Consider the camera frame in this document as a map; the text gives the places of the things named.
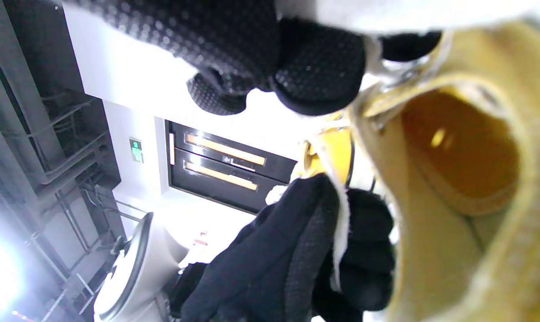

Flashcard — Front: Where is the person's left hand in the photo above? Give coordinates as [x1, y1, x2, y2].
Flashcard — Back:
[181, 174, 396, 322]

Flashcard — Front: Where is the person's right hand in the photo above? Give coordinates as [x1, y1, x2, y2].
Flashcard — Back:
[62, 0, 443, 116]

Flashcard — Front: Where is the dark framed window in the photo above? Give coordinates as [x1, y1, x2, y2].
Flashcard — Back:
[165, 120, 298, 214]

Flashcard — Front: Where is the yellow canvas shoe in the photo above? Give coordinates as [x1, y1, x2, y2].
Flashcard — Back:
[302, 129, 354, 186]
[348, 22, 540, 322]

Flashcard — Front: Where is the green exit sign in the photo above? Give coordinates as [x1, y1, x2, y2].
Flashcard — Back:
[129, 138, 144, 164]

